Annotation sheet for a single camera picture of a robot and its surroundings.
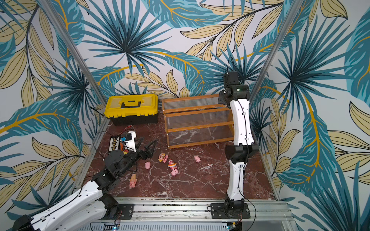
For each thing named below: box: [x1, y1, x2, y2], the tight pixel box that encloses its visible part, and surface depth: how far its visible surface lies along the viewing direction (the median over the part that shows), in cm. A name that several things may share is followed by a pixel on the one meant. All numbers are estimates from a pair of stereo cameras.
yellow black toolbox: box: [104, 93, 159, 127], surface depth 100 cm
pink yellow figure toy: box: [158, 153, 169, 164], surface depth 92 cm
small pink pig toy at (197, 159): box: [194, 155, 201, 163], surface depth 92 cm
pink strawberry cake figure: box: [167, 158, 178, 170], surface depth 89 cm
